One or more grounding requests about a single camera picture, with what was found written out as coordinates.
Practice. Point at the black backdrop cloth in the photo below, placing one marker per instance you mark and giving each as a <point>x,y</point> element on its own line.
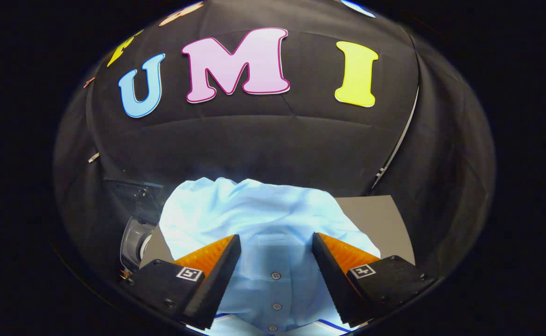
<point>277,140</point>

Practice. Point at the silver clip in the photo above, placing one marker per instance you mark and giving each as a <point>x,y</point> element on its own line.
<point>94,157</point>

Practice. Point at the light blue button shirt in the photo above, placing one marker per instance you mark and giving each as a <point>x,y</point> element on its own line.
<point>263,210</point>

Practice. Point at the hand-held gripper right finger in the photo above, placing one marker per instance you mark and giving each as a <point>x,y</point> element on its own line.
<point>338,289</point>

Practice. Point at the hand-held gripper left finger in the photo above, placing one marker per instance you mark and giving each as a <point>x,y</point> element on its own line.
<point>212,289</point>

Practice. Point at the pink clip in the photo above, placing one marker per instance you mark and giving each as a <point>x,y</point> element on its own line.
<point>88,82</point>

